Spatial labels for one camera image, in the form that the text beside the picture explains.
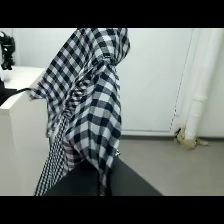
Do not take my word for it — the white cabinet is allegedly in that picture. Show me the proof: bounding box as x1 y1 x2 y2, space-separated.
0 65 52 197

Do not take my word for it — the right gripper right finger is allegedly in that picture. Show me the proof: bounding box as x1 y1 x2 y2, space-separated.
105 155 163 197

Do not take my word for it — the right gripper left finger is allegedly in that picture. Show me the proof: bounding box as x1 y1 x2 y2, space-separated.
43 160 102 197

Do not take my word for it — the checked shirt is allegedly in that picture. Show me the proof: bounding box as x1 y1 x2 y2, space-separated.
29 27 132 197

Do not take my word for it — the white pipe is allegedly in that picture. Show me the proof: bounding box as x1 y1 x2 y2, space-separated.
183 27 224 142

